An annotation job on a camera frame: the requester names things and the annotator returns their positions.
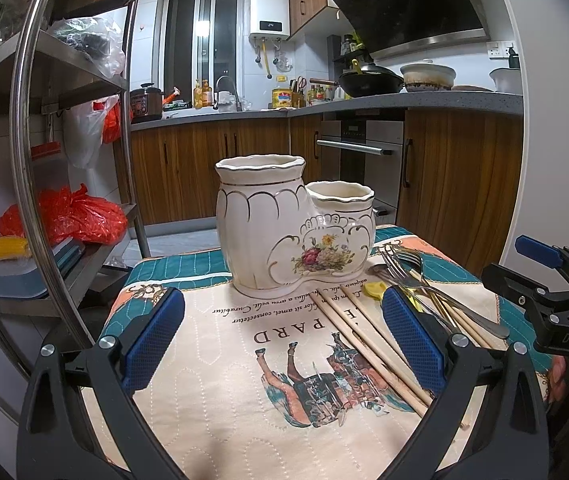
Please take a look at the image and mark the black wok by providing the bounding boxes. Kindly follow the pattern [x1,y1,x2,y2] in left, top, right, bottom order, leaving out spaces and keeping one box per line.
[339,60,405,98]

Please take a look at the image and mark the white ceramic floral utensil holder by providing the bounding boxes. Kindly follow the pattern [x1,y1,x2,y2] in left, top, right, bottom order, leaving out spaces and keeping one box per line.
[215,154,375,299]

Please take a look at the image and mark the person right hand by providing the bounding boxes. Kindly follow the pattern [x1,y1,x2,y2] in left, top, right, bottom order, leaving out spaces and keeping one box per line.
[548,356,566,403]

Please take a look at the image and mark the dark electric pressure cooker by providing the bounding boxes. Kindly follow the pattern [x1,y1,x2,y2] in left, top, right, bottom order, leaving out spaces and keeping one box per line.
[130,82,163,124]

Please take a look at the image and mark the orange bag hanging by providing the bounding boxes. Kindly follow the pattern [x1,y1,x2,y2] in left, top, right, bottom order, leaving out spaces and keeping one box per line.
[92,96,122,144]

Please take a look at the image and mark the yellow oil container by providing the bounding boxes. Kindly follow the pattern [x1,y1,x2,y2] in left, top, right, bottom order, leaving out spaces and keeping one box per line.
[271,88,292,110]

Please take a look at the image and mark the yellow tulip plastic spoon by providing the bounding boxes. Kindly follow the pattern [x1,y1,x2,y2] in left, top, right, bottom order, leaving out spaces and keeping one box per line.
[361,282,423,312]

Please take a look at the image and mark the window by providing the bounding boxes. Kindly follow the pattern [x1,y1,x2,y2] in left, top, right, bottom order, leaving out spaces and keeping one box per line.
[158,0,241,110]

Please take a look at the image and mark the clear bag on shelf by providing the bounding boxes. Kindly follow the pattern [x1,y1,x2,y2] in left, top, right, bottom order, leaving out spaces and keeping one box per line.
[48,16,126,77]

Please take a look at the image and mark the white water heater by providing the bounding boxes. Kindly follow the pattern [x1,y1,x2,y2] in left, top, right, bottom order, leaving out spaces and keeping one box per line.
[249,0,291,40]

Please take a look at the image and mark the silver fork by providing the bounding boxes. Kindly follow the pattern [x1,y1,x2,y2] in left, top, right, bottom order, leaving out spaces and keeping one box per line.
[379,244,460,332]

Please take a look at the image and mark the black range hood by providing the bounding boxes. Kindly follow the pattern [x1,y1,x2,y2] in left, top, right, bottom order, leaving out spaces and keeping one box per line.
[334,0,489,55]

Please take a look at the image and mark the kitchen faucet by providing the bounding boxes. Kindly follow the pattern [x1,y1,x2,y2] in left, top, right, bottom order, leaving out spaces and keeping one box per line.
[214,75,242,113]

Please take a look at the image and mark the white plastic bag hanging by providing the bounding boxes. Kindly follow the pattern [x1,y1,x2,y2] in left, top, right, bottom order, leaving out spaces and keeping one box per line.
[63,101,103,169]

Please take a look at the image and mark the built-in oven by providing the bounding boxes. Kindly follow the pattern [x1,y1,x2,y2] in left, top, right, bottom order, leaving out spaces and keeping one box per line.
[315,108,403,224]

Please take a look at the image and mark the wooden lower cabinets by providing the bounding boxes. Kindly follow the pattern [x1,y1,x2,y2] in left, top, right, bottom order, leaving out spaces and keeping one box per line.
[121,108,524,275]

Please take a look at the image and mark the printed quilted table mat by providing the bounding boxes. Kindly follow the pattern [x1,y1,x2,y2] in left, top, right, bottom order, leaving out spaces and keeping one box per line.
[81,224,555,480]

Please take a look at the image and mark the white ceramic pot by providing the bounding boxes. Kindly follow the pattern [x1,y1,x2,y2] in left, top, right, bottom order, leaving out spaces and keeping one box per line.
[400,60,457,92]

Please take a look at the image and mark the metal storage shelf rack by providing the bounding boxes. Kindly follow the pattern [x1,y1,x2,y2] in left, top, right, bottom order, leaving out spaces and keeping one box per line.
[0,0,143,413]

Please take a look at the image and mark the white bowl on counter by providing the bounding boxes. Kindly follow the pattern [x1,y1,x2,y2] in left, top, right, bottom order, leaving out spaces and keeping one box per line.
[489,67,523,96]

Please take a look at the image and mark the red plastic bag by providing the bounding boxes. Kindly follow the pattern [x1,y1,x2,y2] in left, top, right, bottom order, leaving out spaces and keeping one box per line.
[0,183,130,247]

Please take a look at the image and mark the wooden chopstick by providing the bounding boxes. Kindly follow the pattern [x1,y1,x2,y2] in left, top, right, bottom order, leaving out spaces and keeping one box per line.
[339,285,407,362]
[409,270,495,349]
[309,292,427,418]
[316,289,433,408]

